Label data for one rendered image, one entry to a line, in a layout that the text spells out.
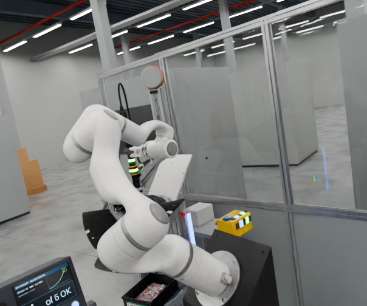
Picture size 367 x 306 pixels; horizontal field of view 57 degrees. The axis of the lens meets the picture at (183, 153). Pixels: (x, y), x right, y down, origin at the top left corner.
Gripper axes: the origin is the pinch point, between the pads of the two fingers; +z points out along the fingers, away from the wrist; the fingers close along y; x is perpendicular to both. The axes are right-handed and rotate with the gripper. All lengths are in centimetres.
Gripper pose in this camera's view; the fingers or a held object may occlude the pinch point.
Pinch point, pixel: (130, 150)
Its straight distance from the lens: 174.2
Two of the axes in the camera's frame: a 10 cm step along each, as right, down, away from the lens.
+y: 7.0, -2.2, 6.8
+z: -7.0, 0.2, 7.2
